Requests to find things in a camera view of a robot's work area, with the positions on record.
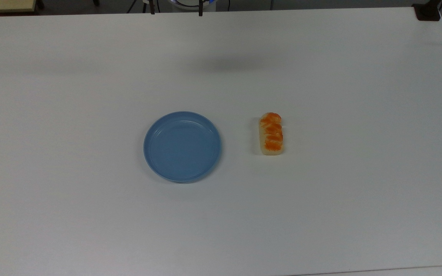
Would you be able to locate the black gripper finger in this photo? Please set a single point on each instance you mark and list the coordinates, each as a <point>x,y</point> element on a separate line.
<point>201,7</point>
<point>152,7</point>

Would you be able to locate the toy bread with orange glaze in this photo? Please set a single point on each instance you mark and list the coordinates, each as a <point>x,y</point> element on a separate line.
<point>271,135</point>

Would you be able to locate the white robot base, blue light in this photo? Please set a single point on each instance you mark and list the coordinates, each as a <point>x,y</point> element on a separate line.
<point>184,4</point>

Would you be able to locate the blue round plastic plate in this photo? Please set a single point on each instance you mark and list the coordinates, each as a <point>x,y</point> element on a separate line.
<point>182,147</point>

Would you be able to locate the black tripod legs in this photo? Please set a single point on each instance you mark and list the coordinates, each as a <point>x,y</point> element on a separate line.
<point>144,5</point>

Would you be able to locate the beige wooden furniture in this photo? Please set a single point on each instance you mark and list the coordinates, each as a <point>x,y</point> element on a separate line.
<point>2,5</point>

